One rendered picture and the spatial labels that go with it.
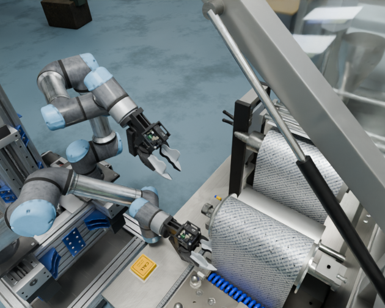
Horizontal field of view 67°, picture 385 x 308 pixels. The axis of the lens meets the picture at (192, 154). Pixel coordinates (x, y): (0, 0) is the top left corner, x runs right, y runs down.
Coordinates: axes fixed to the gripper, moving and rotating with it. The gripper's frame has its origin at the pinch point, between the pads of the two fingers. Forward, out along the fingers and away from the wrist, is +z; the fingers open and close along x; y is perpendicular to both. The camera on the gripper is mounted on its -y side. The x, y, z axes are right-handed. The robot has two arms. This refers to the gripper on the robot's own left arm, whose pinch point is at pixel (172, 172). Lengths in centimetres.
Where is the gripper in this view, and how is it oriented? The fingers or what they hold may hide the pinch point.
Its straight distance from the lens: 85.6
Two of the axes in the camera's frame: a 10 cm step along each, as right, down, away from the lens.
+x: 6.0, -5.7, 5.6
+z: 6.4, 7.6, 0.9
